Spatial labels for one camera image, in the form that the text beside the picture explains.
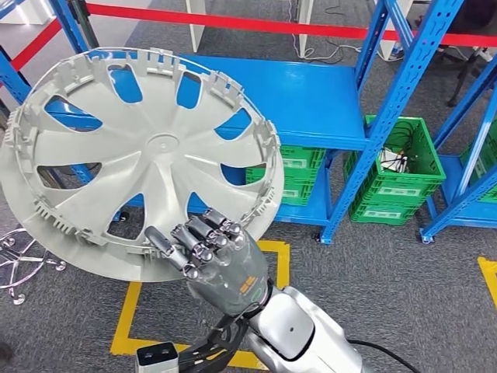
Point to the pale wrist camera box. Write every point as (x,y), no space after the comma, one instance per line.
(157,358)

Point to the grey plastic wheel cover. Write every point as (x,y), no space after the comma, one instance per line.
(155,149)

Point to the black chair base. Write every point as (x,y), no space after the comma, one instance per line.
(464,77)

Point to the white panel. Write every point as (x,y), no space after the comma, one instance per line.
(390,50)

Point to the dark stanchion post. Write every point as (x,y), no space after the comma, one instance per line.
(85,23)

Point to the white table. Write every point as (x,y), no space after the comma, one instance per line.
(196,26)

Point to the black stool with chrome base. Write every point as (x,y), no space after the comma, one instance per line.
(23,260)

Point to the red barrier belt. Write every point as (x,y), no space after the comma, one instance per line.
(233,21)

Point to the green plastic crate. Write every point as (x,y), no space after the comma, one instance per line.
(485,164)
(302,170)

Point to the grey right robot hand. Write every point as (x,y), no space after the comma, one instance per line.
(233,273)

